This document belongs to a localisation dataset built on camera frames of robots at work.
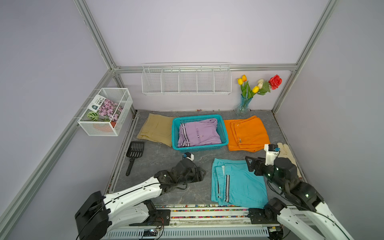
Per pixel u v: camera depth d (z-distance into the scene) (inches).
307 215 18.3
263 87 37.1
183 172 23.4
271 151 23.7
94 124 29.0
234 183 33.0
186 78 38.9
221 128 38.0
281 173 20.0
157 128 42.0
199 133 41.2
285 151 37.8
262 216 29.0
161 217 28.5
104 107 29.1
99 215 15.7
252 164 24.8
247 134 41.1
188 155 29.1
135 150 39.0
